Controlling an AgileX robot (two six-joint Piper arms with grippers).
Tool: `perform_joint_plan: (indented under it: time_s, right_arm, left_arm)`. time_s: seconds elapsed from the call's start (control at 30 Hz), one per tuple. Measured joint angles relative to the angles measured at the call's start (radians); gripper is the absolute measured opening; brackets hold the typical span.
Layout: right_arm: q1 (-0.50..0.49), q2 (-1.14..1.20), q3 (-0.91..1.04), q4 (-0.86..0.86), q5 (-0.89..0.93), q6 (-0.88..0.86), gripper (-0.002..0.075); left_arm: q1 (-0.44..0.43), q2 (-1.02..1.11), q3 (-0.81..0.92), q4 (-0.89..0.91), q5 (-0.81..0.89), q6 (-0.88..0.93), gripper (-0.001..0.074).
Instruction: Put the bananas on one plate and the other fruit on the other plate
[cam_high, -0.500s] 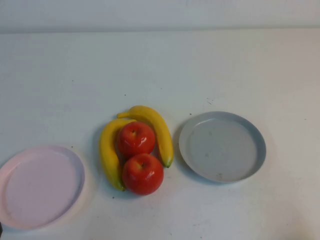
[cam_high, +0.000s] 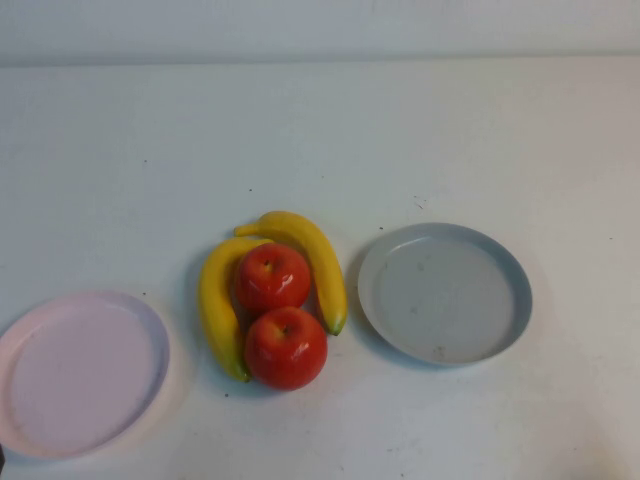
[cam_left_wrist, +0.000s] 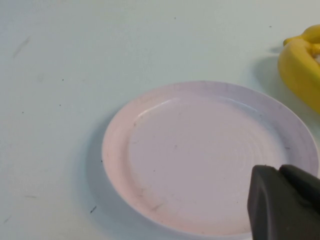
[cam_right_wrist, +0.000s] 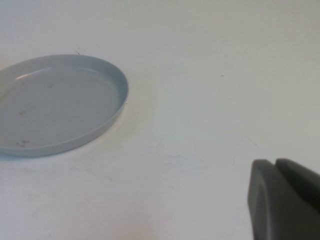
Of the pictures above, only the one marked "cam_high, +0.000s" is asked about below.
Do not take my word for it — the long yellow banana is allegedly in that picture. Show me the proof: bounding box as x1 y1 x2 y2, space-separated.
233 210 349 337

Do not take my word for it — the red apple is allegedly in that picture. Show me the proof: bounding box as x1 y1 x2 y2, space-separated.
235 243 312 314
243 306 329 391

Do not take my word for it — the strongly curved yellow banana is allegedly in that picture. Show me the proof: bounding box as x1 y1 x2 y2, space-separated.
198 237 276 384

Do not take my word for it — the grey-blue round plate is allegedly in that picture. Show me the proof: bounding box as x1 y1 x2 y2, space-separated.
357 222 534 369

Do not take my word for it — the pink round plate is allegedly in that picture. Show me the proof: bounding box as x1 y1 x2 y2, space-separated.
0 291 171 459

